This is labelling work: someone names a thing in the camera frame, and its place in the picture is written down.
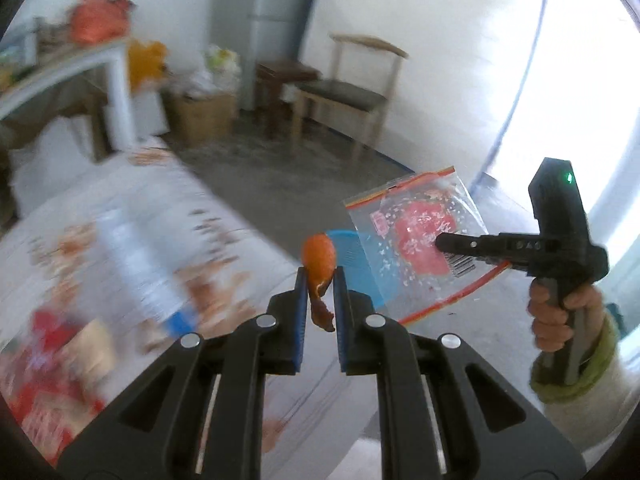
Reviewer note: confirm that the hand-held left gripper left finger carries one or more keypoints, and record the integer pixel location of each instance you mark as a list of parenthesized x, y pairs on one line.
[(300, 330)]

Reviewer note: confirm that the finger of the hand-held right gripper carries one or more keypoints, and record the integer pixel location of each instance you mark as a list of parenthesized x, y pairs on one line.
[(465, 245)]

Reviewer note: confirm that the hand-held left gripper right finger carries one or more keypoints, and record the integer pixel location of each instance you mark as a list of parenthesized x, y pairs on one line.
[(341, 330)]

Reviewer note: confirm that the clear zip bag red stripe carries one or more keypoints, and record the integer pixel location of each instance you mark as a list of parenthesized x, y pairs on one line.
[(415, 210)]

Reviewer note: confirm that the orange peel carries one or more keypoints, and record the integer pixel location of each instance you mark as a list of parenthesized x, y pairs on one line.
[(317, 255)]

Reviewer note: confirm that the blue plastic bin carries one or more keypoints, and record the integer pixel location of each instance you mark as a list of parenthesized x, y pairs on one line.
[(340, 240)]

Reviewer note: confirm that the blue white toothpaste box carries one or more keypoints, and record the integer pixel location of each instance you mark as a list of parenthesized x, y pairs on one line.
[(140, 270)]

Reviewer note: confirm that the person's right hand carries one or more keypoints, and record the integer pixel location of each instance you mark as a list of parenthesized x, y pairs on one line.
[(547, 330)]

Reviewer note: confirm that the floral tablecloth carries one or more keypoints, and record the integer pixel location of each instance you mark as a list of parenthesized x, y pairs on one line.
[(225, 260)]

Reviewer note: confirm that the wooden chair dark seat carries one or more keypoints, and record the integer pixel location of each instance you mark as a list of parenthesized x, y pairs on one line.
[(340, 92)]

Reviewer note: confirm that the cardboard box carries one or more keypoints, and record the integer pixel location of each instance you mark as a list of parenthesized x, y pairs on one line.
[(205, 117)]

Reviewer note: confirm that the dark wooden stool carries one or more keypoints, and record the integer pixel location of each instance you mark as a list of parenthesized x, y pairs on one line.
[(285, 70)]

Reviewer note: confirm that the red snack packet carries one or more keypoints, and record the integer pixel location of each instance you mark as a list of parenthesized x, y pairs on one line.
[(45, 410)]

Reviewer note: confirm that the white plastic bags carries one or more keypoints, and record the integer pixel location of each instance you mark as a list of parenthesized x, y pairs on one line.
[(220, 67)]

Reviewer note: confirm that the grey refrigerator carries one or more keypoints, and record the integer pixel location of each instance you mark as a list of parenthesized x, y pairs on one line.
[(275, 10)]

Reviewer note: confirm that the white desk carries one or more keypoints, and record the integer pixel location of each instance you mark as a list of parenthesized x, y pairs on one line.
[(117, 85)]

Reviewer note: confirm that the yellow plush toy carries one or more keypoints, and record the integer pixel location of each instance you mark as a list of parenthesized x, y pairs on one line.
[(145, 62)]

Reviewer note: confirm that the red plastic bag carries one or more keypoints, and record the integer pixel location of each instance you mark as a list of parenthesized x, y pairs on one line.
[(97, 20)]

